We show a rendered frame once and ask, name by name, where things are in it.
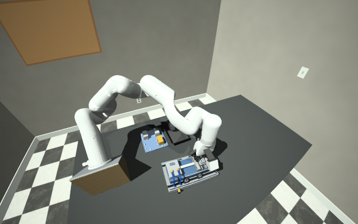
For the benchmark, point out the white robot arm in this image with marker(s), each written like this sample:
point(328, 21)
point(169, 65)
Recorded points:
point(103, 104)

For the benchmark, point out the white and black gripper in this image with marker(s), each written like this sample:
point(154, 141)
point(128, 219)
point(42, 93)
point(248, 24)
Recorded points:
point(199, 148)

